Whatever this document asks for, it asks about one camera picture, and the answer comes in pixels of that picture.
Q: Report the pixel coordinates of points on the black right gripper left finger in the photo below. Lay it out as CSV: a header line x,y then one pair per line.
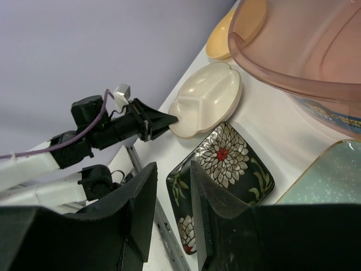
x,y
113,233

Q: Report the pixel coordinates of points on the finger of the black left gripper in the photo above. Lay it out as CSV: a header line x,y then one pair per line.
x,y
152,133
152,117

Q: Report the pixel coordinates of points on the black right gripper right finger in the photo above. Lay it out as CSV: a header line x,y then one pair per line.
x,y
232,235

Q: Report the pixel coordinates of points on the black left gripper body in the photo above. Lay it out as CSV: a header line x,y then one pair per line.
x,y
133,123

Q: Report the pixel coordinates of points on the white divided round plate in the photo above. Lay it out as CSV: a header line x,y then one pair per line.
x,y
208,97

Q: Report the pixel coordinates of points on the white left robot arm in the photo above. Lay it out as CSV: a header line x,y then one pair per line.
x,y
61,152

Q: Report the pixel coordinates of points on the pink translucent plastic bin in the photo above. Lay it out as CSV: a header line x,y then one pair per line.
x,y
308,49

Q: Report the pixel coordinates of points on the black floral square plate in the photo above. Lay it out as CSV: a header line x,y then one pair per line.
x,y
231,163

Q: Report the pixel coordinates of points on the yellow round plastic plate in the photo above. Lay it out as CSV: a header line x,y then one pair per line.
x,y
225,36

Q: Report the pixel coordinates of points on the light green rectangular plate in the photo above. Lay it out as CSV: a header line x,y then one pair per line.
x,y
334,177

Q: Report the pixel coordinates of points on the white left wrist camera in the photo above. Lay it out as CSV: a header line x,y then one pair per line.
x,y
121,96

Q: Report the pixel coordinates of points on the aluminium rail frame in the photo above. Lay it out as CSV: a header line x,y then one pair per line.
x,y
167,235

